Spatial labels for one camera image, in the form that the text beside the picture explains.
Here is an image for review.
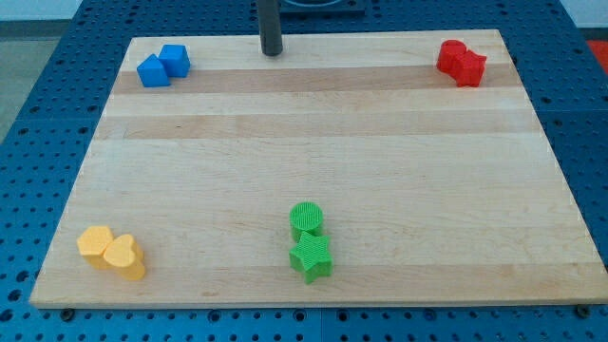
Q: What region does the yellow heart block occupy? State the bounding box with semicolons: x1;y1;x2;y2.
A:
104;234;146;280

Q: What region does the yellow hexagon block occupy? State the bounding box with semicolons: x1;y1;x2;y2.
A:
77;225;114;270

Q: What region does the green cylinder block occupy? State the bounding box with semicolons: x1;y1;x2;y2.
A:
289;201;324;242

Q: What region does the wooden board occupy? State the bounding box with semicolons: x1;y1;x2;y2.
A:
30;29;607;309

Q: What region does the green star block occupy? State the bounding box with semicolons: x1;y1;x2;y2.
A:
289;232;333;284

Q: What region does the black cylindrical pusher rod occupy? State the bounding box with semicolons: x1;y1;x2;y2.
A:
256;0;283;57

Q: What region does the blue cube block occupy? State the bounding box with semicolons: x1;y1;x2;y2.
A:
159;45;190;78

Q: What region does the blue triangle block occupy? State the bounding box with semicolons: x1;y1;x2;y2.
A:
137;54;170;87

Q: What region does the red cylinder block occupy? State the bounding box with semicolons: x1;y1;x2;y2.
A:
436;40;467;73

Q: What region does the red star block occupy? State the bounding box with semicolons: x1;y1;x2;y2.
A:
448;50;487;87

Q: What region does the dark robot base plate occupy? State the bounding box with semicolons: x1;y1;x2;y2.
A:
279;0;368;14

